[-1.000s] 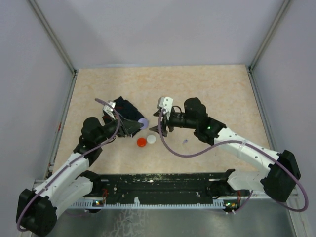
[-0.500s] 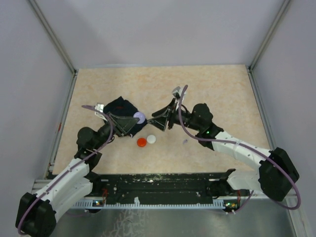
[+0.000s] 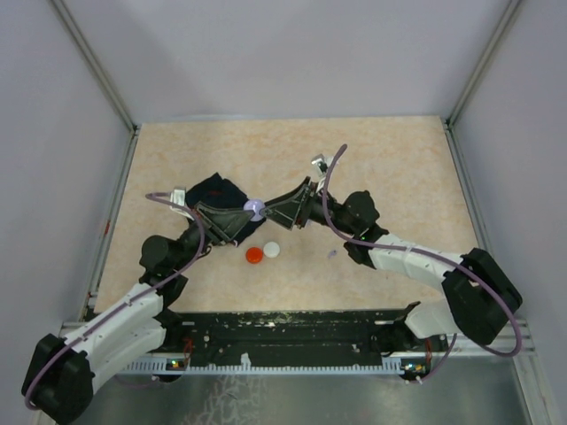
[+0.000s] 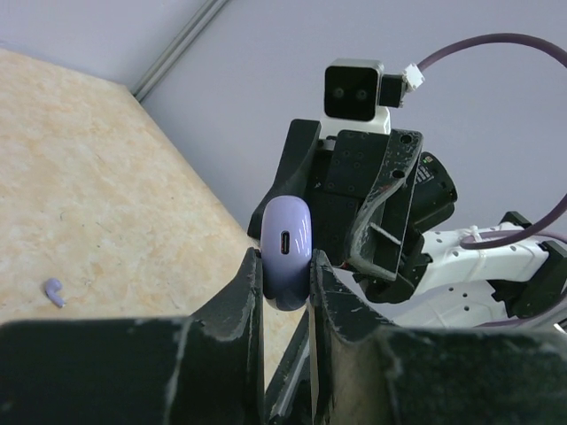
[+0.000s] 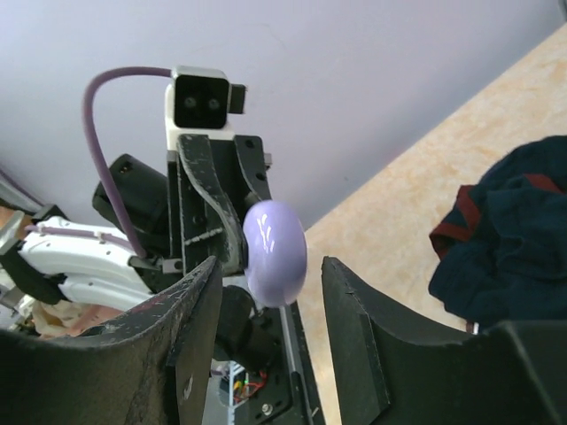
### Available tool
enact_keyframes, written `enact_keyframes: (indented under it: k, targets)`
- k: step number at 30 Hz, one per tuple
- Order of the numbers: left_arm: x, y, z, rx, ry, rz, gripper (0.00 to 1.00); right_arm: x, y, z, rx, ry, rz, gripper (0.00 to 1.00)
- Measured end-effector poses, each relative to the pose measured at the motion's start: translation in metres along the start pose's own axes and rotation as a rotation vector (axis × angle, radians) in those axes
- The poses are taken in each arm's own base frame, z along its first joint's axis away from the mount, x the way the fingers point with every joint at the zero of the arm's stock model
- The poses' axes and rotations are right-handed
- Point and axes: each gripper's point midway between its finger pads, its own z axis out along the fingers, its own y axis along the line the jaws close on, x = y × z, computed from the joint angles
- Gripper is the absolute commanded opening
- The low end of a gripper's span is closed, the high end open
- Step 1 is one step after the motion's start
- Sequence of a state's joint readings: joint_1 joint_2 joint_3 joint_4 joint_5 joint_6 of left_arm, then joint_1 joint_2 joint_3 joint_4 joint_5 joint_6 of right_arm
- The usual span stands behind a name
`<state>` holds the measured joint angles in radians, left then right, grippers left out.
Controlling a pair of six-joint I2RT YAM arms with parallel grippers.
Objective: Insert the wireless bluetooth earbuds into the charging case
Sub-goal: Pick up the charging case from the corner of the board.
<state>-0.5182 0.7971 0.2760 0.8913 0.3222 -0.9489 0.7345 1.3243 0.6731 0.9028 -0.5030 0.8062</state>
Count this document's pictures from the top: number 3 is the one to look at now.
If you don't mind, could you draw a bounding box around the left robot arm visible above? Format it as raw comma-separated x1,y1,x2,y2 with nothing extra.
21,203,257,424

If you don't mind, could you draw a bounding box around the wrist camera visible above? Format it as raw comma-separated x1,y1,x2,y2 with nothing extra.
311,154,334,176
169,187,188,217

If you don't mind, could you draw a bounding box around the right aluminium frame post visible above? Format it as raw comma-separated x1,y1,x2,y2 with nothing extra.
445,0,524,131

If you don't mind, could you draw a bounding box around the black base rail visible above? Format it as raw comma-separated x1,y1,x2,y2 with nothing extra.
150,309,449,375

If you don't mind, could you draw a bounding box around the purple cable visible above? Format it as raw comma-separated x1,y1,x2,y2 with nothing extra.
24,190,206,411
319,143,523,385

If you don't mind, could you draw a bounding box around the white charging case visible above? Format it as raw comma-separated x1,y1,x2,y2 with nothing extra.
262,241,281,259

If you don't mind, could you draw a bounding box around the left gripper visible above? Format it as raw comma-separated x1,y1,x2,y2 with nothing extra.
172,201,255,272

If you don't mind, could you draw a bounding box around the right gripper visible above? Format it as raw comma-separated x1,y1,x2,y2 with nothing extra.
260,176,357,236

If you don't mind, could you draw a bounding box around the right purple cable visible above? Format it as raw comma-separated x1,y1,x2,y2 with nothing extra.
319,143,523,385

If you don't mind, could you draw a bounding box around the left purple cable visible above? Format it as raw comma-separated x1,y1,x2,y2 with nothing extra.
24,190,206,411

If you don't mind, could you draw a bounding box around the orange charging case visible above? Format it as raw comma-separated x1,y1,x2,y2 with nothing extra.
245,246,264,264

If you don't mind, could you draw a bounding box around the white cable duct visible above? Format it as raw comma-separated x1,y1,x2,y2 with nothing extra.
119,353,405,376

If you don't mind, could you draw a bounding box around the aluminium frame post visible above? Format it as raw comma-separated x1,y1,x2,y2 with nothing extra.
47,0,138,134
445,0,524,131

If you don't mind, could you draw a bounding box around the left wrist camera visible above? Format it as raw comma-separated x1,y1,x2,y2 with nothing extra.
169,187,188,217

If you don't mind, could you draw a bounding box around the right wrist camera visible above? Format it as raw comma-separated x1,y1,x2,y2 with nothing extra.
311,154,334,176

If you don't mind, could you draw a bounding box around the dark navy cloth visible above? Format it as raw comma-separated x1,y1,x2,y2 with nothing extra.
183,172,267,244

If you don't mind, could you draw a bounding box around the left aluminium frame post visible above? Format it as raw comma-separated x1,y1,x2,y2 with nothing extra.
47,0,138,134

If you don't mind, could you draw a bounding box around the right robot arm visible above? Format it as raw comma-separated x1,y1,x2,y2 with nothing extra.
260,179,523,352

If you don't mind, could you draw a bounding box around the purple charging case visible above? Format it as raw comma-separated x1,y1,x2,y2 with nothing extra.
243,198,265,222

